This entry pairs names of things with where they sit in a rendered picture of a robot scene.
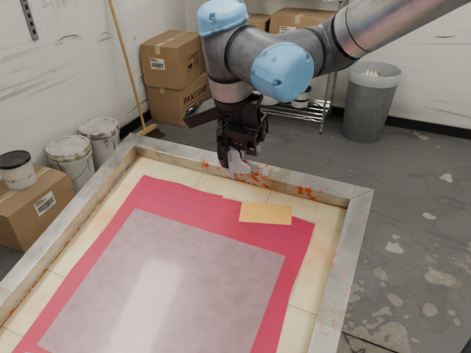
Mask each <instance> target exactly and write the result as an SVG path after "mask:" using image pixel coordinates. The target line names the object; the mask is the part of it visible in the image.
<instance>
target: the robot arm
mask: <svg viewBox="0 0 471 353"><path fill-rule="evenodd" d="M470 2H471V0H354V1H352V2H351V3H349V4H348V5H347V6H345V7H344V8H342V9H341V10H340V11H339V12H337V13H335V14H334V15H333V16H331V17H330V18H328V19H327V20H325V21H324V22H322V23H321V24H319V25H316V26H312V27H307V28H303V29H297V30H294V31H290V32H283V33H280V34H269V33H268V32H265V31H264V30H261V29H259V28H257V27H255V26H254V25H251V24H249V23H248V19H249V15H248V14H247V8H246V5H245V3H244V2H243V1H242V0H210V1H207V2H205V3H204V4H203V5H202V6H201V7H200V8H199V10H198V26H199V31H200V32H199V37H200V38H201V43H202V47H203V53H204V57H205V64H206V68H207V77H208V81H209V84H210V91H211V95H212V96H213V98H211V99H208V100H206V101H204V102H201V103H199V104H196V105H193V106H191V107H190V108H189V109H188V110H187V111H186V113H185V114H186V115H185V117H184V118H183V119H182V120H183V121H184V122H185V123H186V124H187V125H188V127H189V128H190V129H191V128H193V127H196V126H199V125H202V124H204V123H208V122H210V121H212V120H216V119H218V120H217V122H218V126H217V131H216V136H217V157H218V160H219V162H220V165H221V166H222V167H223V168H224V171H225V172H226V173H227V174H228V175H229V176H230V177H231V178H232V179H235V178H236V176H235V173H238V174H248V173H250V172H251V168H250V166H249V165H247V164H246V163H244V162H243V161H242V160H241V158H242V159H244V157H245V154H248V155H253V156H257V153H259V152H261V147H260V146H258V144H259V142H260V141H264V139H265V137H266V133H267V134H268V113H267V112H263V111H261V108H260V103H261V101H262V100H263V98H264V96H263V95H265V96H267V97H271V98H273V99H275V100H276V101H278V102H291V101H294V100H295V99H297V98H298V96H299V94H302V93H304V92H305V90H306V89H307V87H308V86H309V84H310V82H311V79H312V78H316V77H318V76H322V75H325V74H329V73H332V72H335V71H341V70H344V69H347V68H348V67H350V66H351V65H353V64H355V63H356V62H358V61H359V59H360V58H361V57H364V56H365V55H368V54H369V53H372V52H374V51H375V50H377V49H379V48H381V47H383V46H385V45H387V44H389V43H391V42H393V41H395V40H397V39H399V38H401V37H403V36H405V35H407V34H408V33H410V32H412V31H414V30H416V29H418V28H420V27H422V26H424V25H426V24H428V23H430V22H432V21H434V20H436V19H438V18H440V17H442V16H444V15H446V14H447V13H450V12H451V11H454V10H456V9H457V8H460V7H461V6H464V5H465V4H468V3H470ZM253 88H255V89H256V90H257V91H253ZM265 119H266V128H265ZM230 146H231V147H233V148H229V147H230Z"/></svg>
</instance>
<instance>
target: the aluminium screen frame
mask: <svg viewBox="0 0 471 353"><path fill-rule="evenodd" d="M138 156H142V157H145V158H150V159H153V160H158V161H161V162H166V163H170V164H172V165H177V166H180V167H185V168H189V169H193V170H196V171H199V172H204V173H208V174H213V175H215V176H218V177H224V178H227V179H232V178H231V177H230V176H229V175H228V174H227V173H226V172H225V171H224V168H223V167H222V166H221V165H220V162H219V160H218V157H217V153H215V152H211V151H206V150H203V149H199V148H194V147H190V146H185V145H182V144H176V143H173V142H170V141H164V140H161V139H155V138H152V137H146V136H142V135H140V134H134V133H130V134H129V135H128V136H127V137H126V138H125V139H124V140H123V141H122V142H121V144H120V145H119V146H118V147H117V149H116V150H115V151H114V152H113V153H112V154H111V155H110V156H109V157H108V159H107V160H106V161H105V162H104V163H103V165H102V166H101V167H100V168H99V169H98V170H97V171H96V173H94V175H93V176H92V177H91V178H90V180H89V181H88V182H87V183H86V184H85V186H84V187H83V188H82V189H81V190H80V191H79V192H78V193H77V194H76V196H75V197H74V198H73V199H72V200H71V202H70V203H69V204H68V205H67V206H66V207H65V208H64V209H63V210H62V212H61V213H60V214H59V215H58V216H57V218H56V219H55V220H54V221H53V222H52V223H51V224H50V225H49V227H48V228H47V229H46V230H45V231H44V233H43V234H42V235H41V236H40V237H39V239H38V240H37V241H35V243H34V244H33V245H32V246H31V248H30V249H29V250H28V251H27V252H26V254H25V255H24V256H23V257H22V258H21V259H20V260H19V261H18V262H17V264H16V265H15V266H14V267H13V269H12V270H11V271H10V272H9V273H8V274H7V275H6V276H5V277H4V279H3V280H2V281H1V282H0V328H1V327H2V326H3V325H4V323H5V322H6V321H7V319H8V318H9V317H10V316H11V315H12V313H13V312H14V311H15V309H16V308H17V307H18V305H19V304H21V302H22V301H23V300H24V298H25V297H26V296H27V294H28V293H29V292H30V291H31V290H32V288H33V287H34V286H35V284H36V283H37V282H38V281H39V280H40V278H41V277H42V276H43V274H44V273H45V272H46V271H47V269H49V267H50V266H51V265H52V263H53V262H54V261H55V259H56V258H57V257H58V256H59V255H60V253H61V252H62V251H63V249H64V248H65V247H66V246H67V245H68V244H69V242H70V241H71V239H72V238H73V237H74V236H75V234H77V232H78V231H79V230H80V228H81V227H82V226H83V224H84V223H85V222H86V221H87V220H88V218H89V217H90V216H91V214H92V213H93V212H94V211H95V210H96V209H97V207H98V206H99V205H100V203H101V202H102V201H103V199H105V197H106V196H107V195H108V193H109V192H110V191H111V189H112V188H113V187H114V186H115V185H116V183H117V182H118V181H119V179H120V178H121V177H122V176H123V175H124V174H125V172H126V171H127V170H128V168H129V167H130V166H131V164H133V162H134V161H135V160H136V158H137V157H138ZM241 160H242V161H243V162H244V163H246V164H247V165H249V166H250V168H251V172H250V173H248V174H238V173H235V179H232V180H234V181H239V182H243V183H246V184H251V185H254V186H258V187H262V188H267V189H270V190H273V191H277V192H281V193H286V194H289V195H294V196H297V197H300V198H305V199H308V200H313V201H316V202H321V203H324V204H327V205H332V206H335V207H340V208H343V209H347V213H346V217H345V220H344V223H343V227H342V231H341V235H340V238H339V243H338V246H337V248H336V253H335V256H334V260H333V263H332V268H331V271H330V274H329V278H328V281H327V285H326V289H325V293H324V296H323V299H322V304H321V306H320V311H319V314H318V318H317V321H316V324H315V329H314V332H313V336H312V339H311V342H310V347H309V350H308V353H336V352H337V348H338V345H339V339H340V336H341V330H342V327H343V321H344V318H345V315H346V309H347V306H348V300H349V297H350V291H351V288H352V284H353V279H354V275H355V270H356V266H357V261H358V257H359V254H360V249H361V245H362V240H363V236H364V231H365V227H366V224H367V218H368V215H369V209H370V206H371V200H372V197H373V194H374V189H370V188H365V187H361V186H356V185H352V184H347V183H344V182H340V181H335V180H331V179H326V178H322V177H319V176H313V175H310V174H305V173H301V172H296V171H292V170H289V169H284V168H280V167H275V166H272V165H266V164H263V163H260V162H254V161H251V160H245V159H242V158H241Z"/></svg>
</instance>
